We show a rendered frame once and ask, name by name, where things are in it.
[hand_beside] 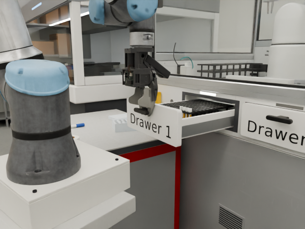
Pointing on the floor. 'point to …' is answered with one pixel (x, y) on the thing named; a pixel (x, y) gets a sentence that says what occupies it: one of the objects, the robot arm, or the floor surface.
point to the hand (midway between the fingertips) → (147, 111)
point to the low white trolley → (139, 169)
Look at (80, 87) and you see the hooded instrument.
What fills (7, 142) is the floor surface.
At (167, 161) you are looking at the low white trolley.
